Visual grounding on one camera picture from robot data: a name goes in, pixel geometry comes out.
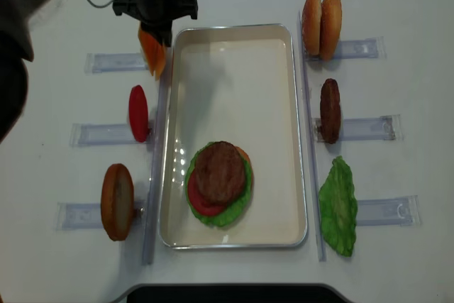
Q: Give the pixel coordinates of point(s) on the clear bun holder bar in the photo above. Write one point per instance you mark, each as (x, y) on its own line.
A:
(359, 49)
(78, 216)

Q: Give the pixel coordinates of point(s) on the standing green lettuce leaf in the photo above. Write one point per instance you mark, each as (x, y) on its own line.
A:
(339, 208)

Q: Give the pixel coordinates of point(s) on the brown meat patty on stack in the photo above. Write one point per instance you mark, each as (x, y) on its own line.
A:
(220, 173)

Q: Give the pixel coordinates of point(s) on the left clear acrylic rail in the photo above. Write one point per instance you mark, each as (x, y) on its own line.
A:
(158, 154)

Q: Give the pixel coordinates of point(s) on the bottom bun slice on tray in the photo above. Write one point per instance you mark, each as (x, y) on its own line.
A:
(248, 172)

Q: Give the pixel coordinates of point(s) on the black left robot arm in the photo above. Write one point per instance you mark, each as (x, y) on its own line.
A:
(16, 48)

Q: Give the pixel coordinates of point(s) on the clear right bun holder bar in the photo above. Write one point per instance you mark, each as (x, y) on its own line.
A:
(359, 49)

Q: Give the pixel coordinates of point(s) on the red tomato slice on stack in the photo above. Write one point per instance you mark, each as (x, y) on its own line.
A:
(198, 201)

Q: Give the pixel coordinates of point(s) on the standing bun slice left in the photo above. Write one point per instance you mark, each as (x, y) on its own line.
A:
(117, 202)

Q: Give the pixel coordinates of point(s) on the green lettuce leaf on stack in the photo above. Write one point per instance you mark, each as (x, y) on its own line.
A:
(233, 211)

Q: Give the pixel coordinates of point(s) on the orange cheese slice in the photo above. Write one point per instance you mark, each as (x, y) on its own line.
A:
(149, 47)
(160, 60)

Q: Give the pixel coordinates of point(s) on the standing bun top inner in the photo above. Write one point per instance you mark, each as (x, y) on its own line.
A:
(331, 22)

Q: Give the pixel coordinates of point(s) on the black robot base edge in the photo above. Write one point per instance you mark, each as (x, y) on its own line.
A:
(234, 293)

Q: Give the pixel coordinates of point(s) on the orange cheese slice front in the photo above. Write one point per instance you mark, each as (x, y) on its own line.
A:
(149, 47)

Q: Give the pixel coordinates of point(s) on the orange cheese slice rear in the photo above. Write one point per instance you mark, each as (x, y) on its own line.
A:
(160, 60)

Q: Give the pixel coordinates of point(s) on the clear left bun holder bar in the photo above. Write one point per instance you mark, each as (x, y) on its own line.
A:
(78, 216)

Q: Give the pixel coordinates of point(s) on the clear cheese holder bar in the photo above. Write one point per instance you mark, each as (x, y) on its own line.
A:
(122, 62)

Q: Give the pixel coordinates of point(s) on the standing brown meat patty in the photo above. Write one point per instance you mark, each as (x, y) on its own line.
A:
(330, 111)

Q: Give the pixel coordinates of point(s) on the clear lettuce holder bar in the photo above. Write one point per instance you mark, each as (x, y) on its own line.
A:
(400, 211)

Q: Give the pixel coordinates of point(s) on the standing bun top outer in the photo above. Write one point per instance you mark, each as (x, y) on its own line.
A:
(311, 26)

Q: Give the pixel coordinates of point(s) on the white rectangular metal tray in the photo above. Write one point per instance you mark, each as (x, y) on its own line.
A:
(235, 84)

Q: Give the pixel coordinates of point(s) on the clear patty holder bar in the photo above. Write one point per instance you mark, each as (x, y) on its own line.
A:
(383, 128)

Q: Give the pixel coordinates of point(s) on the clear tomato holder bar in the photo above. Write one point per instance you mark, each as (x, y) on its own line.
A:
(84, 134)

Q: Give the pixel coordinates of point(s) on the standing red tomato slice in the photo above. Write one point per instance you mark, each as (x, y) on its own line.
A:
(138, 114)

